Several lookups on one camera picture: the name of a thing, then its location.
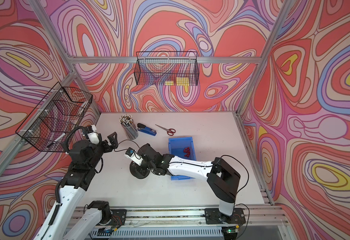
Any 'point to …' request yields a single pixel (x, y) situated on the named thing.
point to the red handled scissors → (170, 131)
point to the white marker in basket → (57, 139)
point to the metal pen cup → (129, 126)
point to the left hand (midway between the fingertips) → (109, 134)
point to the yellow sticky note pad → (182, 81)
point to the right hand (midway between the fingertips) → (136, 168)
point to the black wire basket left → (50, 123)
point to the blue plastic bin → (183, 147)
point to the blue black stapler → (142, 127)
